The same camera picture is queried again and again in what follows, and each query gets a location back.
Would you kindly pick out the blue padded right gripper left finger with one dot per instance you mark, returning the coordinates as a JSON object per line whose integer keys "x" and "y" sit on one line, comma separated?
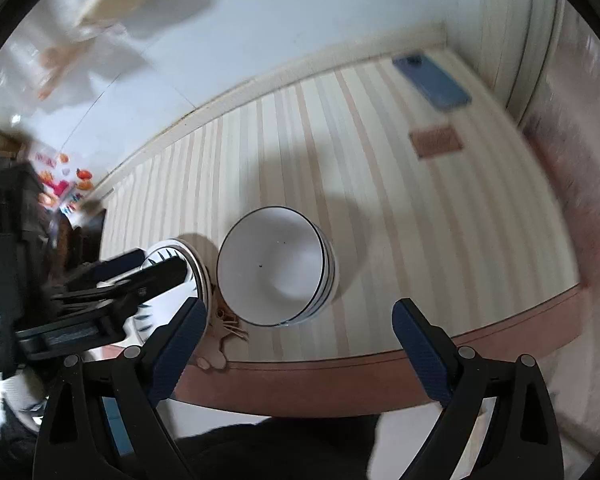
{"x": 145, "y": 375}

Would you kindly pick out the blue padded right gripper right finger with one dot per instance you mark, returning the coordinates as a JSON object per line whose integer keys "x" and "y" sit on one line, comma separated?
{"x": 453, "y": 376}

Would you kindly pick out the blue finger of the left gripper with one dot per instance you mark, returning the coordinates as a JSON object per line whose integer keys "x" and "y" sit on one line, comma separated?
{"x": 105, "y": 270}

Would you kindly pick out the white bowl dark rim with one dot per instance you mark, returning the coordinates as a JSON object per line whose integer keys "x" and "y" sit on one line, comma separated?
{"x": 270, "y": 266}

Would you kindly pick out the floral white plate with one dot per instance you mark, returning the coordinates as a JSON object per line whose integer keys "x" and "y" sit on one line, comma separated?
{"x": 200, "y": 276}

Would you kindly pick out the white bowl blue pattern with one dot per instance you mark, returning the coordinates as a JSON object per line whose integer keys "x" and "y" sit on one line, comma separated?
{"x": 328, "y": 292}

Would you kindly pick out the plain white bowl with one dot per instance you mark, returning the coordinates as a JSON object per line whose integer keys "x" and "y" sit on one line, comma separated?
{"x": 321, "y": 235}

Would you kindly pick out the striped tablecloth with cat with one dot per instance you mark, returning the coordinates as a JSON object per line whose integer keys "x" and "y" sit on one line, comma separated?
{"x": 476, "y": 237}

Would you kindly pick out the plastic bag with orange food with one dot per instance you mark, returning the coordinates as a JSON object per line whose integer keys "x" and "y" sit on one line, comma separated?
{"x": 42, "y": 69}

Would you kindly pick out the small brown card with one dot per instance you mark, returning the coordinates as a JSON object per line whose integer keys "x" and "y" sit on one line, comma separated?
{"x": 432, "y": 142}

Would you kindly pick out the blue smartphone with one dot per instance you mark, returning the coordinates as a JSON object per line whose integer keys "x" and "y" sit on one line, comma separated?
{"x": 436, "y": 85}

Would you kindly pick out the colourful wall stickers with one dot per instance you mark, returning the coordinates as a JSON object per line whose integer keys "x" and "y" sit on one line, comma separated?
{"x": 66, "y": 180}

